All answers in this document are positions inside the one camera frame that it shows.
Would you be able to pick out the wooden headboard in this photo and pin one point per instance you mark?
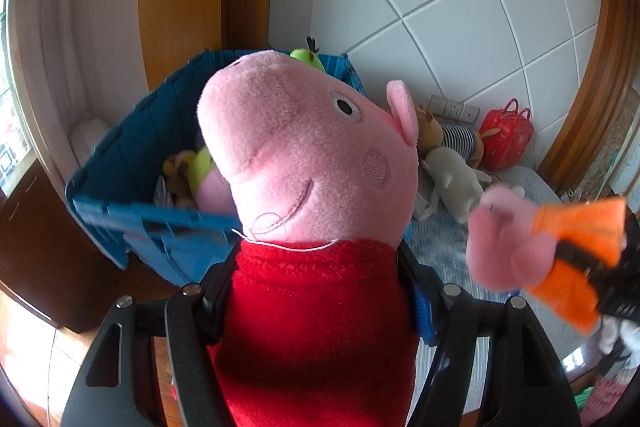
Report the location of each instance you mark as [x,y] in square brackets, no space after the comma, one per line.
[590,82]

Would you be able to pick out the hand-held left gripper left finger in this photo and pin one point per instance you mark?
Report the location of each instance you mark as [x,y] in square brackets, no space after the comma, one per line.
[216,302]

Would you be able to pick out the white wall socket panel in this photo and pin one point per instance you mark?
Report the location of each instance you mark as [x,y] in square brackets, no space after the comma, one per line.
[452,108]

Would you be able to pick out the yellow brown plush toy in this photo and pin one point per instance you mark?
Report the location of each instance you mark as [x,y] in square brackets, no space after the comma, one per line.
[177,172]

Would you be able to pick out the blue plastic crate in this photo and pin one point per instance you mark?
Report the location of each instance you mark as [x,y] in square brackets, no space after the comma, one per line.
[130,142]

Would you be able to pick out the window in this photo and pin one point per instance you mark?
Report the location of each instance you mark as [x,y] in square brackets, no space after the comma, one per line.
[12,117]

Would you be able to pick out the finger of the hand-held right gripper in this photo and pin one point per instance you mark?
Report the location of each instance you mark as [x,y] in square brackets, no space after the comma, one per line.
[580,259]

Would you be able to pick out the small pink pig plush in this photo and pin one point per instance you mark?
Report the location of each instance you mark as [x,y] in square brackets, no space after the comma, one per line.
[500,247]

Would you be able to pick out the white plush toy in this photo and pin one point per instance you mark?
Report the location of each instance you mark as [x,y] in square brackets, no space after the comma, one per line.
[455,182]

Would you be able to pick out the large pink pig plush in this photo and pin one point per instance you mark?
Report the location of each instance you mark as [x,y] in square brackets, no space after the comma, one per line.
[300,157]

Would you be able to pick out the dark wooden cabinet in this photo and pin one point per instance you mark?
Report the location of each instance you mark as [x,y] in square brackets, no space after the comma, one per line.
[45,252]

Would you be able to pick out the green round plush toy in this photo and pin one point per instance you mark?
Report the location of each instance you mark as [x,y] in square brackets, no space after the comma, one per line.
[200,164]

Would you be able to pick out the green bird plush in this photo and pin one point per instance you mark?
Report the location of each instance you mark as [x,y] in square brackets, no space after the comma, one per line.
[307,56]

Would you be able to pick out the red toy suitcase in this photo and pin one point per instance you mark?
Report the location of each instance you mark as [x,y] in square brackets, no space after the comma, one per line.
[505,137]

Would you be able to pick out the pink cloth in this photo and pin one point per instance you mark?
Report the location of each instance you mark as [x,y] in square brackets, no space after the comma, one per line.
[605,399]

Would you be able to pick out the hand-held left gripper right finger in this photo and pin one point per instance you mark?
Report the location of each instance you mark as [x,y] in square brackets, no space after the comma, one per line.
[425,318]

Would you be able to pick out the brown bear plush striped shirt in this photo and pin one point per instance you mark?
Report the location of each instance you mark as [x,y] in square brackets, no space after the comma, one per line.
[452,137]

